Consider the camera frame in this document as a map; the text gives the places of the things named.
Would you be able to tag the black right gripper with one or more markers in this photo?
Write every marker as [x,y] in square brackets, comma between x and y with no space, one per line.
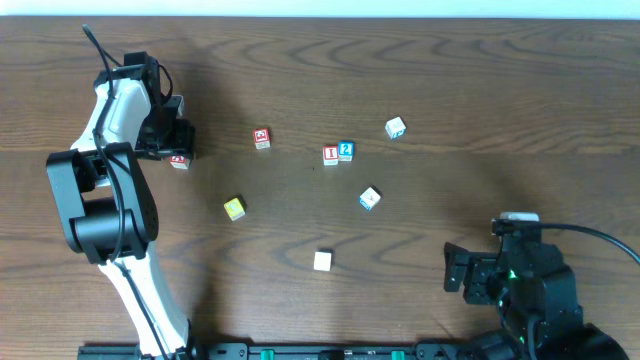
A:
[473,275]

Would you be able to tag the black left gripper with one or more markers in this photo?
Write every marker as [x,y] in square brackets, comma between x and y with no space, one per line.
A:
[176,147]

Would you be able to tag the red letter A block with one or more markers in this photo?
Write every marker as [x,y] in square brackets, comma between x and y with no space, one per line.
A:
[180,162]

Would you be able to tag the blue number 2 block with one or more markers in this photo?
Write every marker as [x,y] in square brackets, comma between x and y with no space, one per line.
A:
[346,151]

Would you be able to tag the red letter I block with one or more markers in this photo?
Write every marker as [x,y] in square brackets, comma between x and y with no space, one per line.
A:
[330,155]

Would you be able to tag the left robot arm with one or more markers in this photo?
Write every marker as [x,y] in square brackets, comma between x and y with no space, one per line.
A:
[107,210]

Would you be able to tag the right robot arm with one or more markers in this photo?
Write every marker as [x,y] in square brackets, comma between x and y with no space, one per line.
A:
[556,330]

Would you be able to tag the red letter G block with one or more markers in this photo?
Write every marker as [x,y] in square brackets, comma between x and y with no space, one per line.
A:
[262,138]

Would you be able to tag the yellow pineapple block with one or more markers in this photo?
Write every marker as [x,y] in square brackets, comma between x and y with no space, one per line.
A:
[235,208]

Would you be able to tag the blue bird picture block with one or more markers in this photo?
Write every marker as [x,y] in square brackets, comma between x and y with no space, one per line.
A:
[369,198]

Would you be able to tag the plain white wooden block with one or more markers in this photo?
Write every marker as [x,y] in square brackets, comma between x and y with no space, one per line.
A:
[322,261]

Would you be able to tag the white blue tilted block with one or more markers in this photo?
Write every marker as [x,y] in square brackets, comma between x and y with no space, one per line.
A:
[395,127]

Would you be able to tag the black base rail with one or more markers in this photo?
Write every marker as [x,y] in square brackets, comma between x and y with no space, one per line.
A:
[242,351]

